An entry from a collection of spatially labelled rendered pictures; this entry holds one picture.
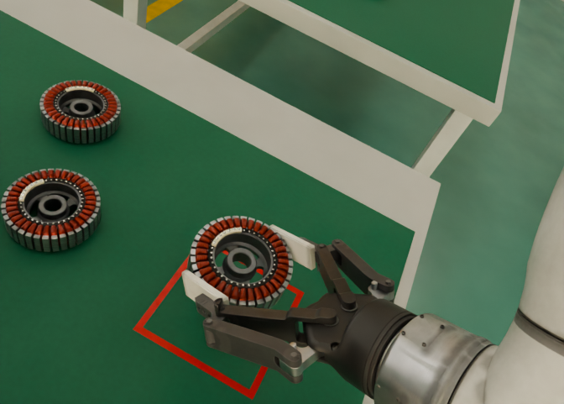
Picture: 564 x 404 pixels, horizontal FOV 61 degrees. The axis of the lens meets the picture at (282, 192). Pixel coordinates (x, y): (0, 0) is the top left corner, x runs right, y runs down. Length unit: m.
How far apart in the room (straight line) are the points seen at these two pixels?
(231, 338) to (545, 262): 0.25
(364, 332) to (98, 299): 0.34
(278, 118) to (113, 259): 0.41
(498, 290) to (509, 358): 1.64
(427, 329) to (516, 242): 1.84
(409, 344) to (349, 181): 0.50
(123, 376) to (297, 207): 0.35
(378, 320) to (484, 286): 1.57
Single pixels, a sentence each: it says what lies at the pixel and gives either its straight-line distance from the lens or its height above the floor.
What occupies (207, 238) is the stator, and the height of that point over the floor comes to 0.88.
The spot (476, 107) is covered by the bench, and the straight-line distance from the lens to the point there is 1.24.
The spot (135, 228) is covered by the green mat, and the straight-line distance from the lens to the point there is 0.67.
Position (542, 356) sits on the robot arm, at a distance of 0.32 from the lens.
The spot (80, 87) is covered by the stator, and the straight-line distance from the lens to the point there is 0.81.
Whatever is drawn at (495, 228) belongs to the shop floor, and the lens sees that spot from 2.18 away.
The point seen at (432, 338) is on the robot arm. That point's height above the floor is 1.01.
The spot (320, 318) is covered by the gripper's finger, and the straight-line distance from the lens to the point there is 0.42.
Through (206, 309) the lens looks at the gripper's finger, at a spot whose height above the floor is 0.89.
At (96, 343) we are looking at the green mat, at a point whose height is 0.75.
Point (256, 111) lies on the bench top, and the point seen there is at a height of 0.75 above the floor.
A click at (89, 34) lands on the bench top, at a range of 0.99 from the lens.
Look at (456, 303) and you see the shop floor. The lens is 1.82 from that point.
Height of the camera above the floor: 1.30
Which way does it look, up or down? 47 degrees down
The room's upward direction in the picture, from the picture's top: 23 degrees clockwise
